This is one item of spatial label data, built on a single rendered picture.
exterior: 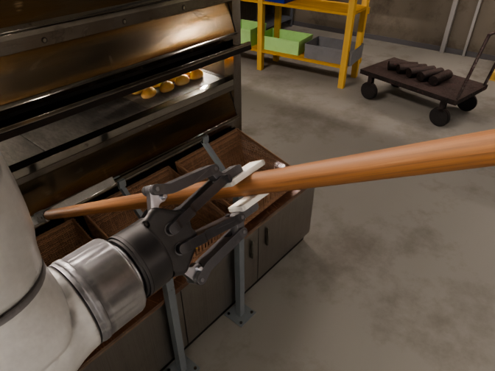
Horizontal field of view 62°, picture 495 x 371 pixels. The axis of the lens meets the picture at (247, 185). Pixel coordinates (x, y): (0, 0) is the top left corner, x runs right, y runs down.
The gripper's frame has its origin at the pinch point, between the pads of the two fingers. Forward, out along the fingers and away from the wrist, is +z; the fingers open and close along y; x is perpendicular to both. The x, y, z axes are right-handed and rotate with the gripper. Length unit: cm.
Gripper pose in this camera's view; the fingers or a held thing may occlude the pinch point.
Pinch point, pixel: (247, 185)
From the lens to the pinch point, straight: 55.5
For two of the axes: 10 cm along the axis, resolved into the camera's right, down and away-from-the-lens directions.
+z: 6.4, -4.4, 6.3
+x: 6.7, -1.0, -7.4
